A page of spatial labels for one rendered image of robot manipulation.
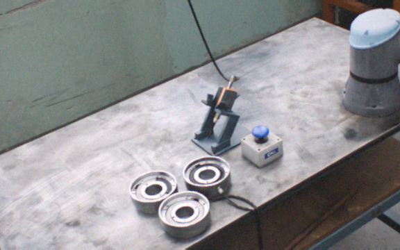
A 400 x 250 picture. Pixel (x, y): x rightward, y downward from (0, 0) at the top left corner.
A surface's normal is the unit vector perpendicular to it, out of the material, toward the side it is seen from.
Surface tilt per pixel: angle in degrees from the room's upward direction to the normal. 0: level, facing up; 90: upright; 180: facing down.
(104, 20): 90
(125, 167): 0
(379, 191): 0
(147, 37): 90
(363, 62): 90
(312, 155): 0
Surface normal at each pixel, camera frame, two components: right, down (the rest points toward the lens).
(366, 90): -0.53, 0.26
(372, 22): -0.25, -0.79
